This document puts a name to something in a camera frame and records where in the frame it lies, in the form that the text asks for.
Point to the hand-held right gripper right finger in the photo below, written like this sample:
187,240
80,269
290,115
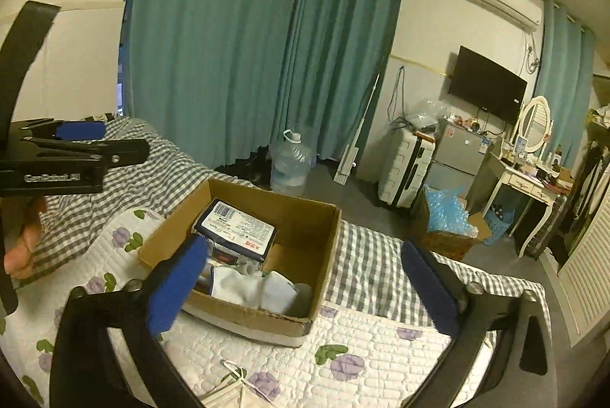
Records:
431,289

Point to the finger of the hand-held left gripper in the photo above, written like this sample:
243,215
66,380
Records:
81,130
128,151

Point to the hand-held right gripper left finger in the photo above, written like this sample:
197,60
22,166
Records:
178,289

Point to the white sock with blue toe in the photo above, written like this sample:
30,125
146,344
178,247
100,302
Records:
238,286

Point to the brown cardboard box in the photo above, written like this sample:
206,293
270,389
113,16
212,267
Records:
248,320

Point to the large dark blue tissue pack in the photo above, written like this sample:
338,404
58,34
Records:
238,224

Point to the person's left hand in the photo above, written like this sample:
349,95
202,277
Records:
21,255

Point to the dark patterned cloth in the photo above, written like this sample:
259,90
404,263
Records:
97,117

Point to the small cardboard box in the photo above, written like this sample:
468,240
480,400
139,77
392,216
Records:
452,243

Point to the white quilted floral mat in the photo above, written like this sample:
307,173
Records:
371,341

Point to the blue bubble wrap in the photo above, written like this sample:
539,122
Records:
445,208

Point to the blue waste basket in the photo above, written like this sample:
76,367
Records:
500,222

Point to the white suitcase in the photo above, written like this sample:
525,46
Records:
400,170

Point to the white face mask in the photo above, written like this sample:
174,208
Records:
248,398

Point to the dark suitcase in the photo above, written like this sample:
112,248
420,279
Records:
548,227

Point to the white dressing table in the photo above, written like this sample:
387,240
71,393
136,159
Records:
524,186

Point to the teal curtain panel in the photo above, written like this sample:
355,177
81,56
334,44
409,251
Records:
200,32
343,32

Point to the silver small fridge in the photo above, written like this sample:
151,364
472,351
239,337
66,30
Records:
460,151

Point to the white folding pole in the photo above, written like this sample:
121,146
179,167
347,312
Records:
355,151

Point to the white louvered wardrobe door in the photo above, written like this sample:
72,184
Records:
588,265

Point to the clear water jug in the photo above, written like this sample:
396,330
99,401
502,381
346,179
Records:
289,165

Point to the clear plastic bag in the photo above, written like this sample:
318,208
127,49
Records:
429,112

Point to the dark hanging clothes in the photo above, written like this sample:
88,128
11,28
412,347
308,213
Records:
584,189

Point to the white oval vanity mirror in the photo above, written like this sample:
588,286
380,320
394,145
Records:
536,124

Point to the narrow teal curtain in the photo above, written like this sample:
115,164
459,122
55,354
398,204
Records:
562,70

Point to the air conditioner pipe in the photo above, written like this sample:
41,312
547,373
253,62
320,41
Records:
533,53

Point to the black wall television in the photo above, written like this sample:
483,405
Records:
486,86

